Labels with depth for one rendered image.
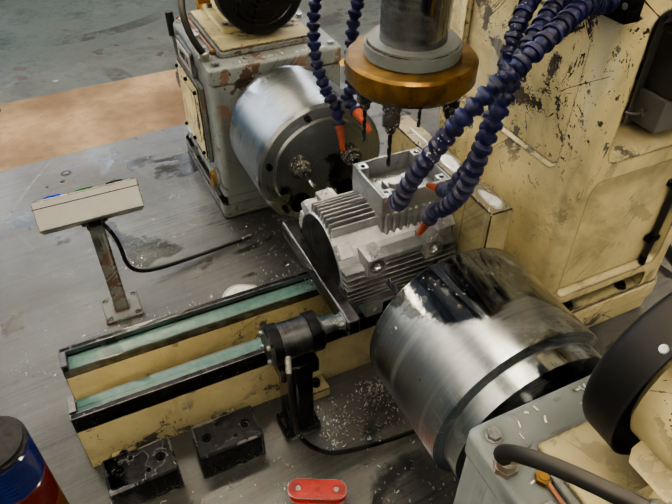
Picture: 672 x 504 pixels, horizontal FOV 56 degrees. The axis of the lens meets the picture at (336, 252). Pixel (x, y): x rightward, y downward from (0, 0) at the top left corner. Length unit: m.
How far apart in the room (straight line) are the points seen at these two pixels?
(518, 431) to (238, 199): 0.94
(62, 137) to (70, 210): 2.15
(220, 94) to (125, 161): 0.50
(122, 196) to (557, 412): 0.76
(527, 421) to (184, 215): 1.02
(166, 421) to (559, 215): 0.68
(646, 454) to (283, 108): 0.81
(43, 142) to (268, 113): 2.19
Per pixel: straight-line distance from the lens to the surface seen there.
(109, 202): 1.11
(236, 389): 1.04
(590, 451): 0.65
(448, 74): 0.84
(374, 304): 0.99
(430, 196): 0.97
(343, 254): 0.92
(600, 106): 0.90
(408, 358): 0.77
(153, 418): 1.03
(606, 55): 0.88
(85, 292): 1.35
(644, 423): 0.56
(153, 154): 1.72
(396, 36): 0.84
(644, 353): 0.52
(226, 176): 1.39
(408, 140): 1.07
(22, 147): 3.25
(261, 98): 1.19
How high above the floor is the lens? 1.69
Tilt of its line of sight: 41 degrees down
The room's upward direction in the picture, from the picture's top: straight up
